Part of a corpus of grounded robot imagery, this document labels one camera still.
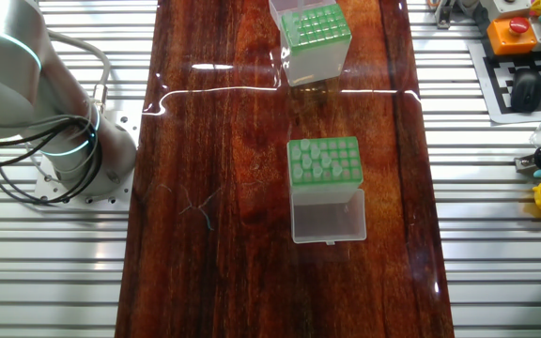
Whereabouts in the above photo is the tall translucent green tip box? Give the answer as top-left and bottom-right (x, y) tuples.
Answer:
(286, 135), (368, 245)

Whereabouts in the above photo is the low green rack tip box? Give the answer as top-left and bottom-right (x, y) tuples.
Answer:
(268, 0), (353, 88)

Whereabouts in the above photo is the glossy brown wooden board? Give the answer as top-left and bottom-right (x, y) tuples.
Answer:
(114, 0), (456, 338)

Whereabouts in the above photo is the yellow button box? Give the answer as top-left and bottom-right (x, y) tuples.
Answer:
(486, 16), (539, 56)

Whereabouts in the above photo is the black computer mouse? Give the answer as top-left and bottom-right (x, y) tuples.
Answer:
(509, 68), (541, 114)

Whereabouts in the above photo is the red emergency stop button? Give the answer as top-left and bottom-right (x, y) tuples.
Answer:
(508, 17), (531, 37)

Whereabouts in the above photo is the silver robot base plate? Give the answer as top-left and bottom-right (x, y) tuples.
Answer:
(33, 110), (143, 210)

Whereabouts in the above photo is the grey cable with metal plug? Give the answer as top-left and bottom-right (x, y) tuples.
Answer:
(47, 30), (112, 114)

